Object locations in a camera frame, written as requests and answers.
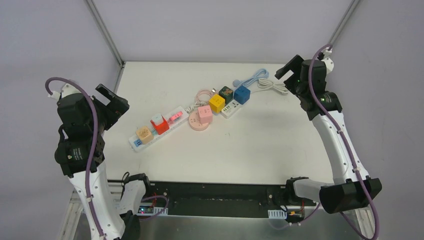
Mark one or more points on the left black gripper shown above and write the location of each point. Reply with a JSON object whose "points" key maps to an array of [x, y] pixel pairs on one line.
{"points": [[114, 102]]}

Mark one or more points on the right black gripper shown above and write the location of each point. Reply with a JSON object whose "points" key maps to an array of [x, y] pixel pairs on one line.
{"points": [[288, 68]]}

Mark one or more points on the blue cube plug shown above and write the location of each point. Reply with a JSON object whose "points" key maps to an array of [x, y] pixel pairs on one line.
{"points": [[242, 94]]}

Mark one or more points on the small white power strip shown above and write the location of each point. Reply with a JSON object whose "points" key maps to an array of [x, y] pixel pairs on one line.
{"points": [[230, 109]]}

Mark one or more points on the dark green cube plug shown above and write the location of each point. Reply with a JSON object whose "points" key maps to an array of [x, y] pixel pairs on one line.
{"points": [[226, 93]]}

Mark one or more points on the yellow cube plug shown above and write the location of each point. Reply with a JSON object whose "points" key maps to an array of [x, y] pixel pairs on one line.
{"points": [[216, 103]]}

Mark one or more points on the pink cube plug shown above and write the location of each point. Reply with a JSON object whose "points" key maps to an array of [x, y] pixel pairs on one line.
{"points": [[205, 114]]}

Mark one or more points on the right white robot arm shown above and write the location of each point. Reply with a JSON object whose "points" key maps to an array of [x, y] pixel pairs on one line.
{"points": [[352, 187]]}

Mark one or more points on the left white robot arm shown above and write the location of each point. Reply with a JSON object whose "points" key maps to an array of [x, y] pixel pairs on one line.
{"points": [[80, 154]]}

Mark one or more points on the beige cube plug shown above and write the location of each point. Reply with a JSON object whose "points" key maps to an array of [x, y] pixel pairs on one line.
{"points": [[144, 134]]}

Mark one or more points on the red cube plug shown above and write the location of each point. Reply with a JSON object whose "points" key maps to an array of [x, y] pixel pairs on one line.
{"points": [[159, 124]]}

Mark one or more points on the pink flat plug adapter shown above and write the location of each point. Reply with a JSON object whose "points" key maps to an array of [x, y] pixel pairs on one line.
{"points": [[175, 116]]}

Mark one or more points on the round pink socket base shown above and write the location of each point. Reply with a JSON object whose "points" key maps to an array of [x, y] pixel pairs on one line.
{"points": [[195, 124]]}

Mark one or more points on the long white power strip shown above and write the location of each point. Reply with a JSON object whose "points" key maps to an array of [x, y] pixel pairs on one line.
{"points": [[136, 144]]}

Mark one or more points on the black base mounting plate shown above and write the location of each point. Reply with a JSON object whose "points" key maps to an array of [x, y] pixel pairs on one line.
{"points": [[226, 200]]}

